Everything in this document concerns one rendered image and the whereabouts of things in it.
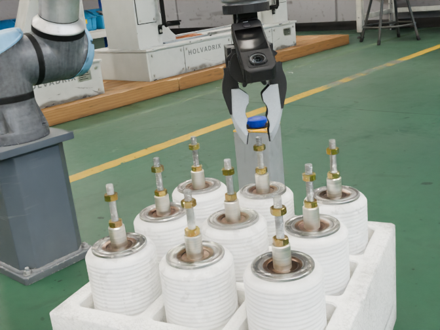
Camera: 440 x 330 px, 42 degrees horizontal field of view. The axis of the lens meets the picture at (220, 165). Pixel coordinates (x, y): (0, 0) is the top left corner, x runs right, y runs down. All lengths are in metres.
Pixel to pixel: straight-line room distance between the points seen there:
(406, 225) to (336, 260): 0.65
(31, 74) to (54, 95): 1.75
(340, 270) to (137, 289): 0.27
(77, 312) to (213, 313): 0.19
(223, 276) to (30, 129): 0.69
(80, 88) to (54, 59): 1.82
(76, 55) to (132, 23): 2.14
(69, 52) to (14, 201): 0.35
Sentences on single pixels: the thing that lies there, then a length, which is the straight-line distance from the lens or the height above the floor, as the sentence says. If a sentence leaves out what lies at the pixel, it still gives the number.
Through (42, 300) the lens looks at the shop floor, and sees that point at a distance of 1.26.
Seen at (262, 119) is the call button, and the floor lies 0.33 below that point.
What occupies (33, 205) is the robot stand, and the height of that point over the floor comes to 0.17.
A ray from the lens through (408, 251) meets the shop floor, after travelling 1.29.
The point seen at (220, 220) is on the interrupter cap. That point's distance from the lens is 0.84.
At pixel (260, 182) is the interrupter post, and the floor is 0.27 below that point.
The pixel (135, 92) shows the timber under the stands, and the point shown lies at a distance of 3.26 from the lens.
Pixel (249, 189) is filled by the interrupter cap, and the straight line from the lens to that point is 0.94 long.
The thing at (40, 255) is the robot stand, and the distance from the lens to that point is 1.35.
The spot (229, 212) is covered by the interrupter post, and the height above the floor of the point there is 0.27.
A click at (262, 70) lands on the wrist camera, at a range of 0.79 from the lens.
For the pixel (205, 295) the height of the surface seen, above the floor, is 0.22.
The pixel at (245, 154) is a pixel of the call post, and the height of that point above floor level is 0.27.
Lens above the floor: 0.58
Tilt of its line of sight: 17 degrees down
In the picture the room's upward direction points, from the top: 6 degrees counter-clockwise
